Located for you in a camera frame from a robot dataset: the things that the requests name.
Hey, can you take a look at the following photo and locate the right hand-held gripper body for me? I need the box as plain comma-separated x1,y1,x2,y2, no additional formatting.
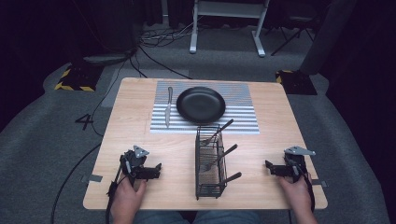
282,145,317,184

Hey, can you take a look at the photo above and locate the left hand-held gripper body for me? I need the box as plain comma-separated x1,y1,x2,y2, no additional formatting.
119,145,150,188

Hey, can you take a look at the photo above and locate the person's right hand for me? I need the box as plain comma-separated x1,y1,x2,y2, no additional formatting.
277,173,314,213

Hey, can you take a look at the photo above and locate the person's left hand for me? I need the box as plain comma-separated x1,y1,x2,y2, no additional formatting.
110,175,148,217

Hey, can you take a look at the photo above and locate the grey tape strip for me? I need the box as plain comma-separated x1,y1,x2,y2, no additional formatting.
311,178,329,189
80,174,104,184

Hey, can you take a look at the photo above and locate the person's left leg in jeans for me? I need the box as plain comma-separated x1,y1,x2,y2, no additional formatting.
133,210,191,224

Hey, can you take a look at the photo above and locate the person's leg in jeans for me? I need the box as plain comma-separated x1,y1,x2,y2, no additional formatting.
191,210,262,224
133,210,191,224

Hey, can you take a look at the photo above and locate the grey striped placemat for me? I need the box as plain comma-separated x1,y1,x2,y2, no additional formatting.
149,80,261,135

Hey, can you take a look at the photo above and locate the silver table knife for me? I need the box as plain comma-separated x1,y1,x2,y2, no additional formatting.
164,86,174,129

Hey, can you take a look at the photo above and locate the person's right leg in jeans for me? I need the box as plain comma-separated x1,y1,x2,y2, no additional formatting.
191,210,262,224

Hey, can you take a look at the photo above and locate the black round plate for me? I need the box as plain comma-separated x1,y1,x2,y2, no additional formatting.
176,86,227,124

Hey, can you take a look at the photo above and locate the grey round stand base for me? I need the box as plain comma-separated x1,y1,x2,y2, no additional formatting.
81,46,138,67

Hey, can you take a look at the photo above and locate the grey slanted column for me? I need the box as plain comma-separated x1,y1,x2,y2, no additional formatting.
299,0,358,77

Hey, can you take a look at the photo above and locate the black tripod stand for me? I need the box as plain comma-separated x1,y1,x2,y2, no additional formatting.
270,13,316,58

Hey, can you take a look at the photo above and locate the right hand-held gripper cable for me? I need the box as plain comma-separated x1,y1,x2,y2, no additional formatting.
288,158,316,214

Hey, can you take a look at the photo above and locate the hand-held gripper cable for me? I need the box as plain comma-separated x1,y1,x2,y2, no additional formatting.
288,158,316,214
105,157,129,224

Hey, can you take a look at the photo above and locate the left hand-held gripper cable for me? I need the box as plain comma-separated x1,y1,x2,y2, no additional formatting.
105,157,129,224

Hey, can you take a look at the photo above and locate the black-handled fork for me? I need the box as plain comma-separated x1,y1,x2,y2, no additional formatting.
211,171,243,189
200,119,234,147
202,143,239,174

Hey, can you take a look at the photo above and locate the black wire cutlery basket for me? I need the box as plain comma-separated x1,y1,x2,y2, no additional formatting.
194,124,229,201

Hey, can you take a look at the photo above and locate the long black floor cable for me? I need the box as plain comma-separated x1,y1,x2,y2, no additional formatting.
49,46,139,224

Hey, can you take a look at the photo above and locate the yellow-black striped base plate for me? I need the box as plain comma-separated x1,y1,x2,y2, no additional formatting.
275,69,318,96
53,63,105,93

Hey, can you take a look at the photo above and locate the bundle of floor cables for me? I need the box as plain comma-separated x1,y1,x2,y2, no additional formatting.
139,18,200,49

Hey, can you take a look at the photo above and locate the white desk frame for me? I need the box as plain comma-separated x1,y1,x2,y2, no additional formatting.
189,0,271,59

